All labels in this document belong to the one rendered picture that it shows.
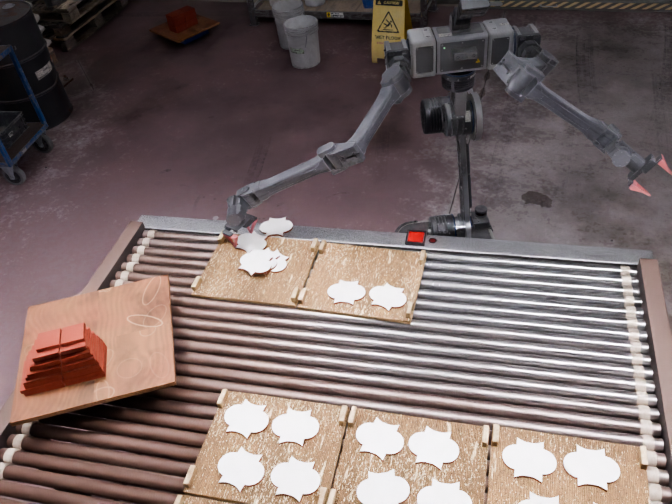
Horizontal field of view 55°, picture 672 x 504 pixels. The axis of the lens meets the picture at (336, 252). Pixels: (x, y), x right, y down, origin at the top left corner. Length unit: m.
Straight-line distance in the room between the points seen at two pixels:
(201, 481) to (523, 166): 3.23
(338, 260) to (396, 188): 1.93
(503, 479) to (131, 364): 1.18
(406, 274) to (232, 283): 0.65
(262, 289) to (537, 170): 2.58
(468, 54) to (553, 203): 1.86
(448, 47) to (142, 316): 1.51
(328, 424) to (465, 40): 1.51
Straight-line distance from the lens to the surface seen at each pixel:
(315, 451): 1.99
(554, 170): 4.56
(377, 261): 2.47
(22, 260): 4.62
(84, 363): 2.16
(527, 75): 2.22
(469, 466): 1.95
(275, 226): 2.71
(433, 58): 2.65
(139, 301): 2.39
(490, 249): 2.55
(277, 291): 2.41
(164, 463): 2.10
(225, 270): 2.55
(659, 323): 2.35
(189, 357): 2.32
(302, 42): 5.85
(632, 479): 2.01
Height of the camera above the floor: 2.63
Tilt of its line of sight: 42 degrees down
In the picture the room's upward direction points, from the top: 8 degrees counter-clockwise
